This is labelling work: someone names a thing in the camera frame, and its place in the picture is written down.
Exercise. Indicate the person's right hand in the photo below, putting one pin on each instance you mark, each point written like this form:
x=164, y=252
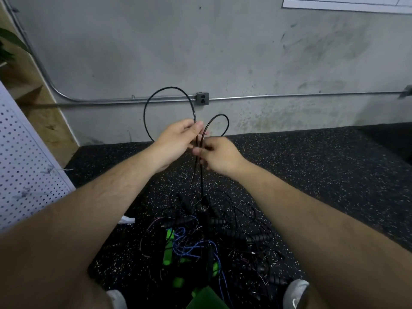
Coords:
x=222, y=157

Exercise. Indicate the person's left hand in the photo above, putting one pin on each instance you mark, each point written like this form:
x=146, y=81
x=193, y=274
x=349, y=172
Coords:
x=174, y=143

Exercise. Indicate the white pegboard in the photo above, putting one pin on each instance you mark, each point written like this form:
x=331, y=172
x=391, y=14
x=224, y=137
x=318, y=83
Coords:
x=26, y=164

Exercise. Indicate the person's left forearm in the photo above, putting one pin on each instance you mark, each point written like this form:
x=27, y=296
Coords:
x=77, y=228

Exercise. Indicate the person's right forearm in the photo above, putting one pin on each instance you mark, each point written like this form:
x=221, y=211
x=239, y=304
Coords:
x=335, y=235

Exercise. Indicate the white pegboard stand foot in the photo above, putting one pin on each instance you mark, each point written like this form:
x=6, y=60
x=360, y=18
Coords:
x=127, y=220

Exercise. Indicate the grey electrical junction box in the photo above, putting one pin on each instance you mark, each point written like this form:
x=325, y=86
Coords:
x=202, y=98

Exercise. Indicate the metal conduit pipe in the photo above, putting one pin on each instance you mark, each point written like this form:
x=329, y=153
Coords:
x=289, y=96

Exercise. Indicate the white right shoe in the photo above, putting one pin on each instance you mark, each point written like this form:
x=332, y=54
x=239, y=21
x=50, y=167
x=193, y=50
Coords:
x=295, y=294

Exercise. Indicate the white shoe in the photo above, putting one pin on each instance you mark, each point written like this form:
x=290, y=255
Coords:
x=117, y=299
x=295, y=294

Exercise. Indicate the white left shoe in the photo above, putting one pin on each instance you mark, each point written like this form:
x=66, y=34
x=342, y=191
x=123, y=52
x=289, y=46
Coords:
x=117, y=299

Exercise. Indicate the green potted plant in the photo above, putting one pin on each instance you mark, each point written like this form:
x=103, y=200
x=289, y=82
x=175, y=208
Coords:
x=9, y=45

